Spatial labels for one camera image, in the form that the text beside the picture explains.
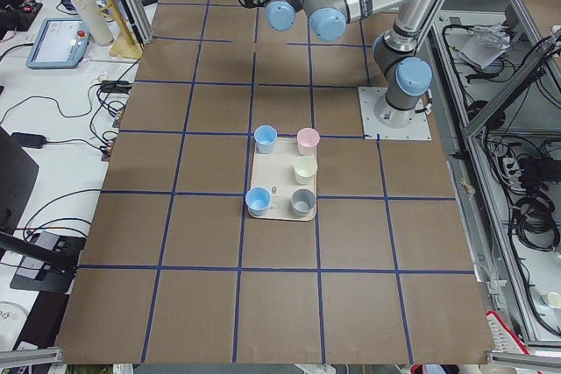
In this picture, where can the pale yellow plastic cup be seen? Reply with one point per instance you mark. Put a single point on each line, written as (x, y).
(305, 169)

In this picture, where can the blue plastic cup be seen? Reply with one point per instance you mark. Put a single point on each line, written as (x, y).
(258, 201)
(265, 137)

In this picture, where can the blue teach pendant upper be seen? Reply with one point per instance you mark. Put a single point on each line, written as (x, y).
(60, 44)

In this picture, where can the white thermos bottle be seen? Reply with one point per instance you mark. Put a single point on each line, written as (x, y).
(89, 12)

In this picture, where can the cream serving tray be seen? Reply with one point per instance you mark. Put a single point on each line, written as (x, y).
(275, 173)

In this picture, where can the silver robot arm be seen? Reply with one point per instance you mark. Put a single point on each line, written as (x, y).
(408, 77)

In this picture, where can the blue plastic cup near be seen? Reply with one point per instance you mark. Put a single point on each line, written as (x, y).
(265, 137)

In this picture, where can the pink plastic cup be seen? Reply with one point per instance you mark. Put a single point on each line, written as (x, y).
(307, 141)

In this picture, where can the blue plastic cup far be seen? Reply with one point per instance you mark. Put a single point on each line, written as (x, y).
(258, 201)

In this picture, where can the grey plastic cup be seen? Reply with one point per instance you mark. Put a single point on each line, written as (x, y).
(303, 202)

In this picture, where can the wooden mug tree stand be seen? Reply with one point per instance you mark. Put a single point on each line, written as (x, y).
(125, 44)

